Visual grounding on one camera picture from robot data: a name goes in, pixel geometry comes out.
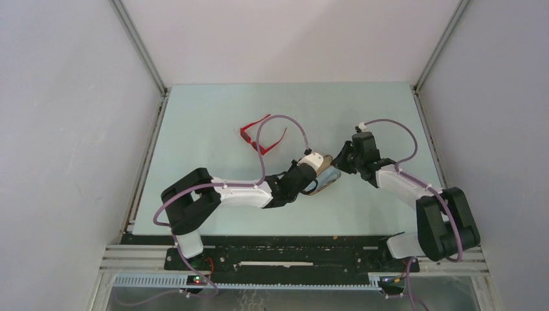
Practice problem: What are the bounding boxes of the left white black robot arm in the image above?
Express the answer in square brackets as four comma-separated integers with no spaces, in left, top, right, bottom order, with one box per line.
[153,155,323,270]

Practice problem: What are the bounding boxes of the right aluminium frame post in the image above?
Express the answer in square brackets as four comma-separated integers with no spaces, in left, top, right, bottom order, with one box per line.
[412,0,473,94]

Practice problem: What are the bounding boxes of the left aluminium frame post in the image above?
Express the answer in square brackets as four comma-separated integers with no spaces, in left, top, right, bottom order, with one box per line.
[109,0,168,96]

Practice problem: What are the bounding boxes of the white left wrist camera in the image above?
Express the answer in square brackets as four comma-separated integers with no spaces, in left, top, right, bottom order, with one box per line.
[297,152,324,176]

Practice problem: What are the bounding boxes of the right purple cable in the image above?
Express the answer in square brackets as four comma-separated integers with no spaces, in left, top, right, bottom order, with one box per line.
[358,119,465,311]

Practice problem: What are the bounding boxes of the white slotted cable duct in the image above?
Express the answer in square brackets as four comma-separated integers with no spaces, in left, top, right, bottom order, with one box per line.
[111,273,381,291]

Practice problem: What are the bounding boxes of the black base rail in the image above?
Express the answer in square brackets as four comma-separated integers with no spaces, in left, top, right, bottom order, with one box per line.
[102,234,486,286]

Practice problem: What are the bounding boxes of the red sunglasses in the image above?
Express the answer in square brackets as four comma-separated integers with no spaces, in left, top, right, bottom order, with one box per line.
[240,113,287,156]

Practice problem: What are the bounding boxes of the aluminium frame post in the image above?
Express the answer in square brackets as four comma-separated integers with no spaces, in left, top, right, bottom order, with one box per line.
[412,0,473,94]
[109,0,168,96]

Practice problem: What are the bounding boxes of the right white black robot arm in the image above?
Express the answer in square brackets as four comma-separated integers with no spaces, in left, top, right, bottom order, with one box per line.
[332,132,481,271]

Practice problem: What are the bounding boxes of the brown plaid glasses case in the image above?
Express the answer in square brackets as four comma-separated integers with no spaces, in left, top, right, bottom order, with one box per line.
[302,155,341,196]

